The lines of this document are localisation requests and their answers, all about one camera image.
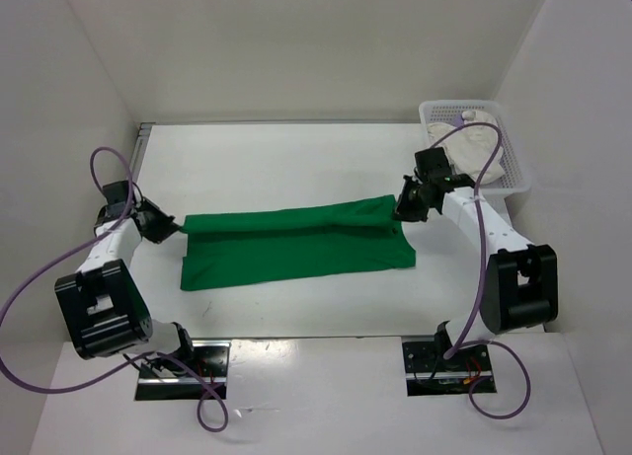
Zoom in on white plastic basket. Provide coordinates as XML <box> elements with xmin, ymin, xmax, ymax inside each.
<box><xmin>419</xmin><ymin>100</ymin><xmax>531</xmax><ymax>197</ymax></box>

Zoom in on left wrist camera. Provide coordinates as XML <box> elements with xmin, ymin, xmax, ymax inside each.
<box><xmin>100</xmin><ymin>181</ymin><xmax>139</xmax><ymax>219</ymax></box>

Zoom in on green t shirt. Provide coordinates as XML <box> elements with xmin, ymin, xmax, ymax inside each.
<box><xmin>180</xmin><ymin>195</ymin><xmax>416</xmax><ymax>292</ymax></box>

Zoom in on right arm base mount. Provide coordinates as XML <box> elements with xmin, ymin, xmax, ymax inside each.
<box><xmin>401</xmin><ymin>336</ymin><xmax>497</xmax><ymax>397</ymax></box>

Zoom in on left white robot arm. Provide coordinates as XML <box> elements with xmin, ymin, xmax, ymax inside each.
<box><xmin>54</xmin><ymin>198</ymin><xmax>198</xmax><ymax>376</ymax></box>

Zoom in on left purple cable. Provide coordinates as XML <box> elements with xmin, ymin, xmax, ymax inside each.
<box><xmin>0</xmin><ymin>146</ymin><xmax>229</xmax><ymax>432</ymax></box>

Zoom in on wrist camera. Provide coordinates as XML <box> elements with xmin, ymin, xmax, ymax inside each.
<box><xmin>415</xmin><ymin>147</ymin><xmax>452</xmax><ymax>183</ymax></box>
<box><xmin>100</xmin><ymin>181</ymin><xmax>139</xmax><ymax>219</ymax></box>

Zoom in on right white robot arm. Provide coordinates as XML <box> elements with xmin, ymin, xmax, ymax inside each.
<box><xmin>393</xmin><ymin>176</ymin><xmax>559</xmax><ymax>369</ymax></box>

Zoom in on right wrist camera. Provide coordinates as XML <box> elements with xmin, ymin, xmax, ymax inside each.
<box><xmin>415</xmin><ymin>147</ymin><xmax>452</xmax><ymax>183</ymax></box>

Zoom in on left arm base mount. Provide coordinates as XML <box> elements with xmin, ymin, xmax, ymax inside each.
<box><xmin>134</xmin><ymin>340</ymin><xmax>230</xmax><ymax>402</ymax></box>

